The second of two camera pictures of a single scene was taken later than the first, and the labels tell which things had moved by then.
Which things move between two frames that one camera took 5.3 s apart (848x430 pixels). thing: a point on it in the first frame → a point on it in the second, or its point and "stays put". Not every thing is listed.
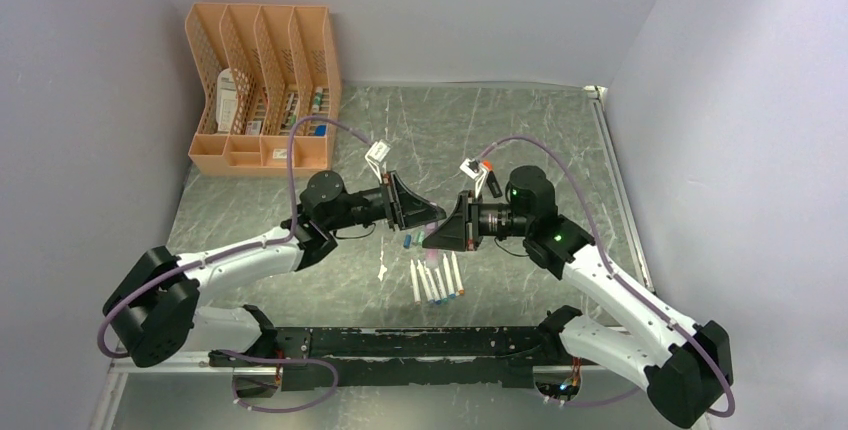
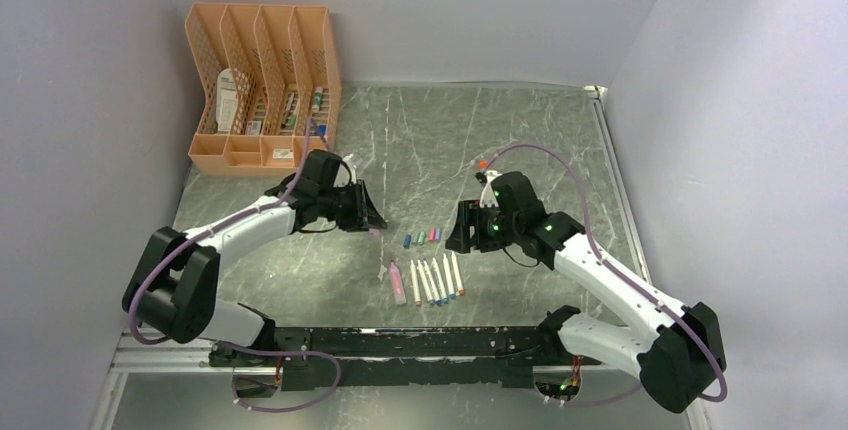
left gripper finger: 411,208 → 372,218
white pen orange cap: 458,285 stays put
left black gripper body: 390,201 → 350,206
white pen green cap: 429,278 stays put
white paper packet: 226,101 stays put
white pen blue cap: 451,289 stays put
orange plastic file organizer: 259,66 stays put
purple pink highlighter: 432,257 → 398,283
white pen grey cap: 426,283 stays put
